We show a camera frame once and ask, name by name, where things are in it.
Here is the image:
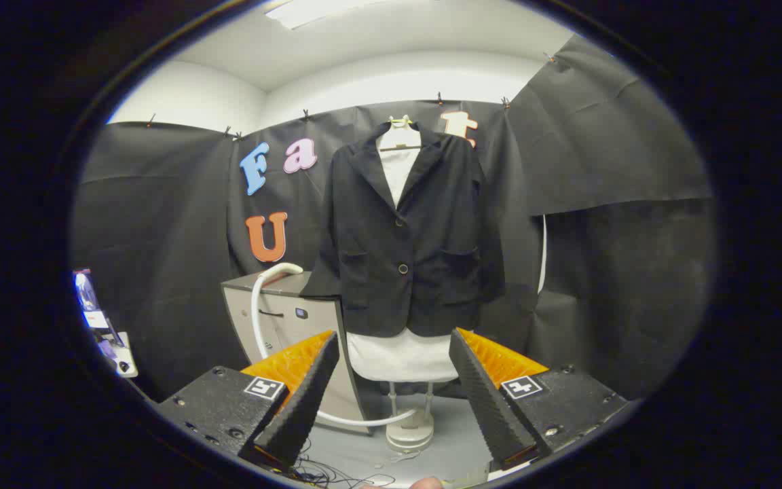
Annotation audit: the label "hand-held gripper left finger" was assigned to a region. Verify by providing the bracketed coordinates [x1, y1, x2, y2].
[157, 331, 341, 473]

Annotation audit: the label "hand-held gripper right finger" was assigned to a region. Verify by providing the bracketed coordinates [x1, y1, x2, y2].
[449, 327, 629, 471]

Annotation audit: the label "white garment steamer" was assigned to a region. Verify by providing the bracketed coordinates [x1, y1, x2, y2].
[250, 262, 419, 427]

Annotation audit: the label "white shirt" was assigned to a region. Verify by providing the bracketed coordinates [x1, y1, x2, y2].
[347, 129, 460, 382]

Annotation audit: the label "black blazer jacket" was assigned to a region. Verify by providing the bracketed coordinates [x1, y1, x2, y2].
[299, 122, 506, 338]

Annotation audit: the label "white garment stand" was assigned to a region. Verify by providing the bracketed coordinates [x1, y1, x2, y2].
[386, 380, 436, 454]

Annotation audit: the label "white clothes hanger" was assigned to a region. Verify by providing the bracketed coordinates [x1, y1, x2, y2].
[377, 115, 423, 151]

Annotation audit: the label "grey cabinet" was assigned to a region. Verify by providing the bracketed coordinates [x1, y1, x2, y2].
[221, 270, 371, 435]

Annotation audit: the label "blue and white equipment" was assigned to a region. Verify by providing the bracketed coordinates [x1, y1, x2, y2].
[73, 268, 139, 378]

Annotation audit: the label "black backdrop cloth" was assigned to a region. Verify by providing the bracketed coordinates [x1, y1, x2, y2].
[71, 34, 716, 401]

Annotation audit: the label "row of small black clips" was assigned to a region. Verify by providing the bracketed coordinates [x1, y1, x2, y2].
[147, 53, 558, 140]

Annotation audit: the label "long ceiling light panel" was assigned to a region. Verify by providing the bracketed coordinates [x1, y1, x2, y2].
[265, 0, 392, 30]

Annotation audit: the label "black floor cables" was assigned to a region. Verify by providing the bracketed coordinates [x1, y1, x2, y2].
[293, 440, 398, 487]

